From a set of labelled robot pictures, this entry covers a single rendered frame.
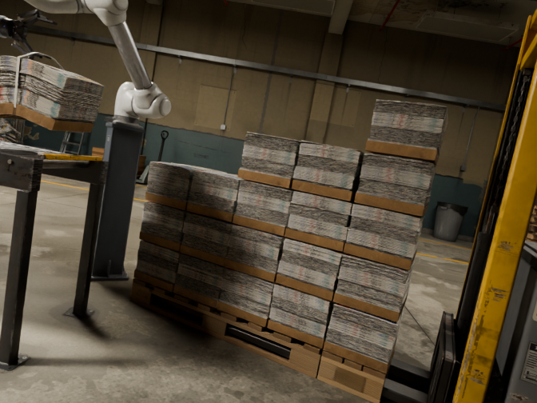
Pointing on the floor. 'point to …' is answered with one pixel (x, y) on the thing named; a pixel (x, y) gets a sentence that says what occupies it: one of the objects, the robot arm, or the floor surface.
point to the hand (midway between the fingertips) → (49, 38)
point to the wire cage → (9, 131)
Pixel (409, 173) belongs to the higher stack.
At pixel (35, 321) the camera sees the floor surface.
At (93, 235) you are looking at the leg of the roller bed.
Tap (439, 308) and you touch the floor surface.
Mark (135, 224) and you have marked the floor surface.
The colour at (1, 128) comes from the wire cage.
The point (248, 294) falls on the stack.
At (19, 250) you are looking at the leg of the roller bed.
